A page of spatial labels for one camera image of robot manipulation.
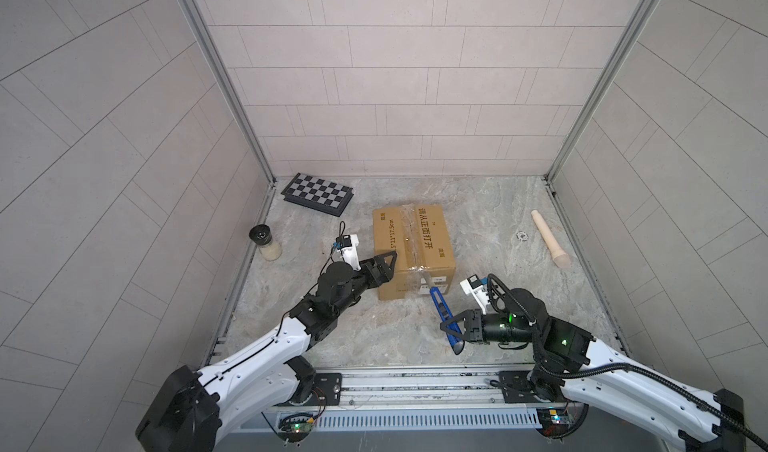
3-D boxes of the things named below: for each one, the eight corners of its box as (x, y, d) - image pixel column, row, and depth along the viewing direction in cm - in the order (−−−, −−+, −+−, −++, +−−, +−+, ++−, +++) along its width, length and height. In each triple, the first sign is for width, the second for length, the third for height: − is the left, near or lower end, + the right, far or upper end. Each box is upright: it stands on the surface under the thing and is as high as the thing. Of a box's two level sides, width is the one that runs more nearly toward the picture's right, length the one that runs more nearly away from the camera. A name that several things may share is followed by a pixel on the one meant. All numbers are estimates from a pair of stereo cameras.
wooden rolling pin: (559, 269, 94) (564, 264, 92) (526, 216, 107) (529, 211, 105) (568, 267, 95) (573, 262, 92) (534, 215, 108) (537, 209, 105)
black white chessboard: (281, 199, 110) (279, 194, 108) (300, 176, 118) (298, 171, 116) (338, 217, 105) (337, 212, 103) (354, 192, 113) (353, 187, 111)
